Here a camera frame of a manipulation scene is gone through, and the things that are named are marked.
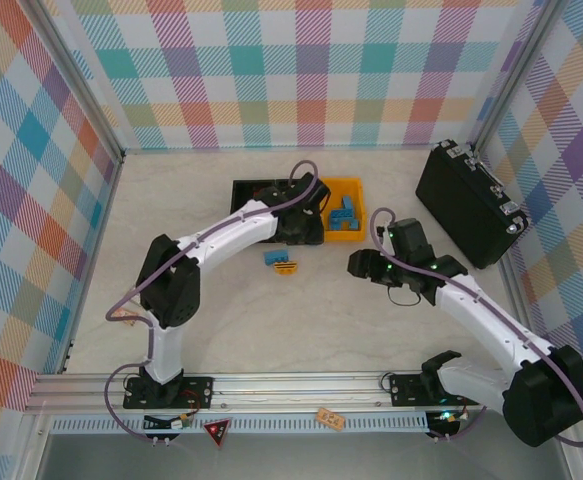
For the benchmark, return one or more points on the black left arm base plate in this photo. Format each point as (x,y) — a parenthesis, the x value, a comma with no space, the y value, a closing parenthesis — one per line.
(198,392)

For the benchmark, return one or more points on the small board with green light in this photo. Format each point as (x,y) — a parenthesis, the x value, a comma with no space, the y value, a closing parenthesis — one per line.
(443,420)

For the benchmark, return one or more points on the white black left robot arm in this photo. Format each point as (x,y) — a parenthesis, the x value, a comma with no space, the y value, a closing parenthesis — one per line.
(231,237)

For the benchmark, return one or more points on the small wooden tag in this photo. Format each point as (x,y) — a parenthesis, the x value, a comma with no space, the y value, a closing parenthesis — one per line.
(331,419)

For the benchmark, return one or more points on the yellow plastic bin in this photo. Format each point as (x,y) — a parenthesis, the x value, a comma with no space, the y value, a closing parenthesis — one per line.
(356,191)

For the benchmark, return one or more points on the small green white connector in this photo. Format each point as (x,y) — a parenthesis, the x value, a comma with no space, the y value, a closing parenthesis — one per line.
(181,423)

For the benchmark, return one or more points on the yellow black striped curved brick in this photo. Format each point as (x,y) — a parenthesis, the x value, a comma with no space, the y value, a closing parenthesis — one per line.
(286,270)

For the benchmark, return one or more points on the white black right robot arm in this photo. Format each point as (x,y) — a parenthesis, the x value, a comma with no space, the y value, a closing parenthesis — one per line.
(491,327)

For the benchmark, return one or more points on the aluminium frame post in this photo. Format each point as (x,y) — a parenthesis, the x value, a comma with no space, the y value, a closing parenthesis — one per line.
(515,75)
(84,80)

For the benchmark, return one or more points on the long blue lego brick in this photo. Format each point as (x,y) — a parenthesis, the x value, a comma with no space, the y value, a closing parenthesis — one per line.
(273,257)

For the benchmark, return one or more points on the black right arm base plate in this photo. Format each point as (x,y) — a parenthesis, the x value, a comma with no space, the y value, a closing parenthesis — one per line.
(406,390)

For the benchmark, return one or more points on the red black triangle tag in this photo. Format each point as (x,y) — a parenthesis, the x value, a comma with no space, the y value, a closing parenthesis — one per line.
(217,430)

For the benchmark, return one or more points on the aluminium front rail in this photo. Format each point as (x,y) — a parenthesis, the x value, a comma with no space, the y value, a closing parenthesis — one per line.
(296,387)

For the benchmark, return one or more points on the black hard case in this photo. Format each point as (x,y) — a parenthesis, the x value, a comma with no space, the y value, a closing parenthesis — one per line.
(461,210)

